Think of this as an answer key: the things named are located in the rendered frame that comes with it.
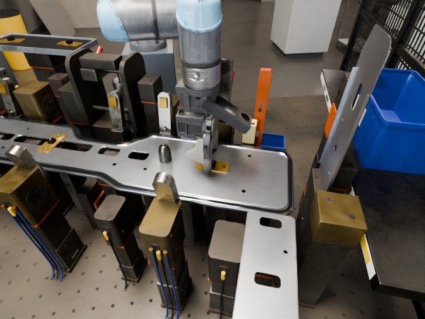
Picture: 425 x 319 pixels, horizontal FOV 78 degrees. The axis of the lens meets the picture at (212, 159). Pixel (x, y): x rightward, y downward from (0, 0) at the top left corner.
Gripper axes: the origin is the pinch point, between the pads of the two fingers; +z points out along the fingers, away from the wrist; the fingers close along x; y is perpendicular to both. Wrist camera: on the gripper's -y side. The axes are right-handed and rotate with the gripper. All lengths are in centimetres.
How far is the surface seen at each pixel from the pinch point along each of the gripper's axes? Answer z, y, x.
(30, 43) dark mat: -14, 72, -32
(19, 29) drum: 50, 318, -265
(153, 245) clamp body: 1.0, 5.8, 25.1
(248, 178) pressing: 2.2, -9.6, 2.5
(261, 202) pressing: 2.3, -13.1, 9.6
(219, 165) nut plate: 1.9, -1.7, -0.2
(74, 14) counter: 77, 383, -469
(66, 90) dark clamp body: -6, 50, -17
